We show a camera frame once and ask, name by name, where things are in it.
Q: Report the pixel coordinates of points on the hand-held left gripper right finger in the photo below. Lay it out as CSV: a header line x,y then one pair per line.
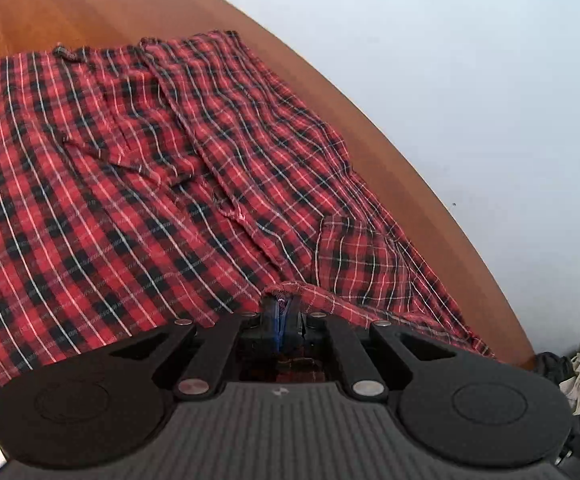
x,y
292,330

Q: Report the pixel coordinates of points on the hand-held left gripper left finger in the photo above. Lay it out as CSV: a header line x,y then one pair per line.
x,y
270,332

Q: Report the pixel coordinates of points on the red plaid shirt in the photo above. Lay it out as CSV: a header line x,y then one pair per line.
x,y
145,185

